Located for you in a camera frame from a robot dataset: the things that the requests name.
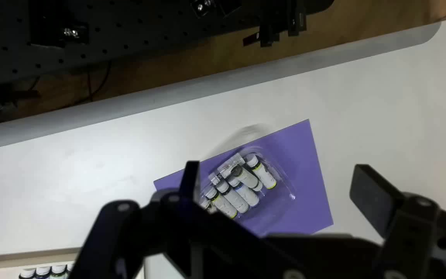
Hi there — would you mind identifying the light wooden tray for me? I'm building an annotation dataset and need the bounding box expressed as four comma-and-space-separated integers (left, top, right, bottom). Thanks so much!
0, 246, 88, 279

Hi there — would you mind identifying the black clamp bracket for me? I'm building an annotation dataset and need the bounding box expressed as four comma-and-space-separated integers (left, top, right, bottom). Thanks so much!
283, 0, 306, 37
241, 14, 278, 49

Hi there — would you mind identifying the thin black cable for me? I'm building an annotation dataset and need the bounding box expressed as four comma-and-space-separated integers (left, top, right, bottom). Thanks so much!
77, 60, 113, 105

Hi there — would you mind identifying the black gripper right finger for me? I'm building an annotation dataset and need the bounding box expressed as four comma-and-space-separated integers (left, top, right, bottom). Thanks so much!
348, 162, 446, 279

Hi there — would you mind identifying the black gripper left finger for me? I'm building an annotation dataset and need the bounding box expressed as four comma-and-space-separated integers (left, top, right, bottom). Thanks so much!
66, 159, 263, 279

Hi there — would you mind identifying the clear plastic bowl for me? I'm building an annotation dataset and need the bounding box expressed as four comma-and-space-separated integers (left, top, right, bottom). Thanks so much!
196, 145, 299, 224

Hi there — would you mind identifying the purple mat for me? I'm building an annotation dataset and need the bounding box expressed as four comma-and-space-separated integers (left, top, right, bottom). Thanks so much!
151, 119, 334, 238

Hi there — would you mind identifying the black perforated breadboard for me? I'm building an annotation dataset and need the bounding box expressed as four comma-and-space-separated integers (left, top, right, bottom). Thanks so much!
0, 0, 337, 93

